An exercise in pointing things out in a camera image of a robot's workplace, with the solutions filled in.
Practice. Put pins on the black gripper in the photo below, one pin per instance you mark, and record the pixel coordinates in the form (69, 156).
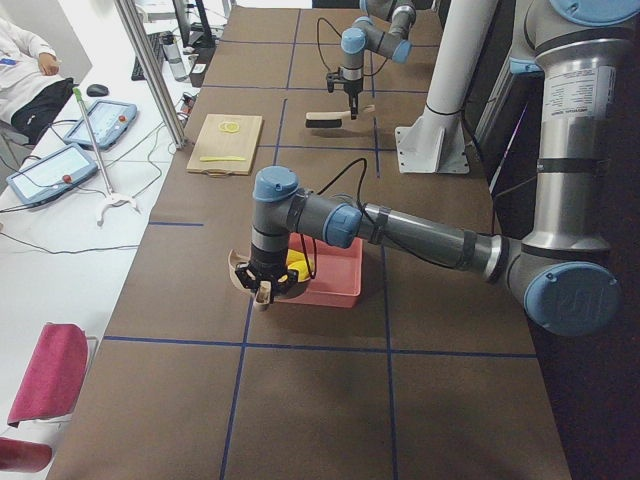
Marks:
(263, 265)
(353, 86)

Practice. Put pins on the yellow toy corn cob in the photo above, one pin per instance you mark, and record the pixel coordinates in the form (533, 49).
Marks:
(304, 269)

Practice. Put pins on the beige hand brush black bristles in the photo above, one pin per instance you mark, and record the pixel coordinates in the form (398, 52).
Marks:
(335, 119)

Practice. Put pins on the pink plastic bin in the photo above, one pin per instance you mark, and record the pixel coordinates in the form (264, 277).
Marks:
(338, 279)

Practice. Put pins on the lower lemon slice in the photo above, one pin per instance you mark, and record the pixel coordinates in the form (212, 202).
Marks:
(234, 128)

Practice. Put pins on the wooden cutting board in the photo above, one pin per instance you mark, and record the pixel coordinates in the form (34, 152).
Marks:
(222, 135)

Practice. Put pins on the yellow plastic knife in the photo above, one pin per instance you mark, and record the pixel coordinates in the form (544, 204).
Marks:
(228, 158)

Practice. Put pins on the water bottle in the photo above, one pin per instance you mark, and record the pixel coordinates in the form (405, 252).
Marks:
(174, 58)

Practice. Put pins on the black monitor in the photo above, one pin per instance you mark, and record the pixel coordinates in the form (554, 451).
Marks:
(197, 33)

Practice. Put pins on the grabber reach stick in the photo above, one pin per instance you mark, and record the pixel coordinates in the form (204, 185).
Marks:
(112, 198)

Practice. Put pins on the far teach pendant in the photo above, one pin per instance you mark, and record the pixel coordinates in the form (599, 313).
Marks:
(109, 120)

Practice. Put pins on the teach pendant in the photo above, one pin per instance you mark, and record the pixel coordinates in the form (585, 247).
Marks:
(52, 176)
(109, 120)

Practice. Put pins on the black computer mouse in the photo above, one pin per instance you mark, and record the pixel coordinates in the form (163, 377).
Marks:
(97, 90)

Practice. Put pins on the near teach pendant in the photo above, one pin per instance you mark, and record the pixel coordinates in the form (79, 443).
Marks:
(52, 176)

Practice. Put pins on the magenta cloth on stand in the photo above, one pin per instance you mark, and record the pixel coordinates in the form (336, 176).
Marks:
(54, 376)

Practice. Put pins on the seated person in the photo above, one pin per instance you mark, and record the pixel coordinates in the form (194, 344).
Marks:
(32, 91)

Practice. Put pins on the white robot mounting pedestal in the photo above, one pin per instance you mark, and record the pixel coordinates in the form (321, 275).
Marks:
(435, 143)

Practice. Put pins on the aluminium frame post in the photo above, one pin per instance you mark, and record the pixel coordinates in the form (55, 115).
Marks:
(142, 48)

